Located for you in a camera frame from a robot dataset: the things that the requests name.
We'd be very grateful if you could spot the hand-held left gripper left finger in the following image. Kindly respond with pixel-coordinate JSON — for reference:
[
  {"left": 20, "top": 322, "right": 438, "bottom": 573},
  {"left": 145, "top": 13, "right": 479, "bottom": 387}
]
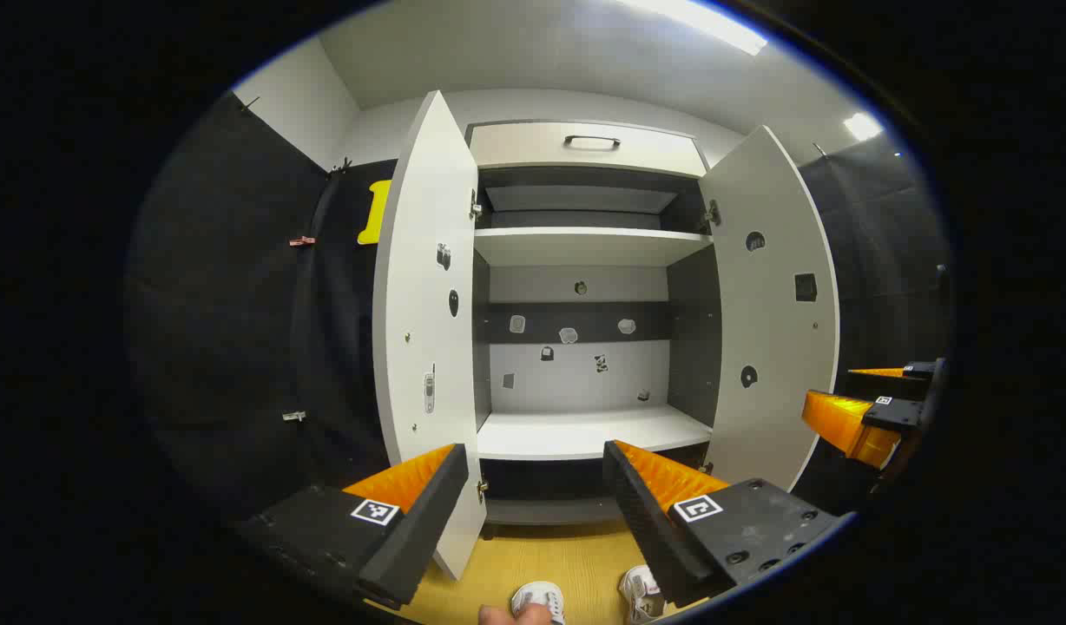
[{"left": 238, "top": 443, "right": 470, "bottom": 611}]

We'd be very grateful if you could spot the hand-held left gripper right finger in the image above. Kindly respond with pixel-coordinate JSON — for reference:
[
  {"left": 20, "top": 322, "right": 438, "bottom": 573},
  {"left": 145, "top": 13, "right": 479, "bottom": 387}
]
[{"left": 602, "top": 439, "right": 855, "bottom": 609}]

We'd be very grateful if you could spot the white canvas shoe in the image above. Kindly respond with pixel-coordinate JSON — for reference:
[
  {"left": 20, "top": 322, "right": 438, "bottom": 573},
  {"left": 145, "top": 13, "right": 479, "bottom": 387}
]
[
  {"left": 618, "top": 565, "right": 666, "bottom": 624},
  {"left": 510, "top": 582, "right": 567, "bottom": 625}
]

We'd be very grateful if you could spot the white cabinet door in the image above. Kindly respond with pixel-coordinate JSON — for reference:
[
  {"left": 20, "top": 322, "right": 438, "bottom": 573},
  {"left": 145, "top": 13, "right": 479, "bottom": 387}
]
[
  {"left": 698, "top": 126, "right": 840, "bottom": 493},
  {"left": 372, "top": 89, "right": 488, "bottom": 581}
]

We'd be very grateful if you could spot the white shoe cabinet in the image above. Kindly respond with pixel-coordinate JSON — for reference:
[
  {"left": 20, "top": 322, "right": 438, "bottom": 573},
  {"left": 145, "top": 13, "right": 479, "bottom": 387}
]
[{"left": 372, "top": 89, "right": 840, "bottom": 581}]

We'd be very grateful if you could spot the grey cabinet bottom board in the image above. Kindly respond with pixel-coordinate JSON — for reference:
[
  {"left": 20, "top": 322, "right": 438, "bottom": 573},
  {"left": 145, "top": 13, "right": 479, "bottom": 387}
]
[{"left": 485, "top": 499, "right": 625, "bottom": 526}]

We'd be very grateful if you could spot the white cabinet shelf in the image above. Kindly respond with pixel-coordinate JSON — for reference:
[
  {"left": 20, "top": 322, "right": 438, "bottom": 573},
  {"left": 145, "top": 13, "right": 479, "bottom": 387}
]
[
  {"left": 477, "top": 406, "right": 713, "bottom": 461},
  {"left": 474, "top": 227, "right": 714, "bottom": 266}
]

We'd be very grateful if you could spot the grey cabinet shelf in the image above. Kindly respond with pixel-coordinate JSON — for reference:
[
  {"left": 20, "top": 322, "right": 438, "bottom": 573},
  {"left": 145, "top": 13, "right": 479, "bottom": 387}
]
[{"left": 485, "top": 185, "right": 678, "bottom": 214}]

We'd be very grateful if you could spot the white cabinet drawer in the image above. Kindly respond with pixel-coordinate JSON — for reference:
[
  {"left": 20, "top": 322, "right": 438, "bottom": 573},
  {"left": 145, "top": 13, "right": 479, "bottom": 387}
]
[{"left": 468, "top": 122, "right": 707, "bottom": 177}]

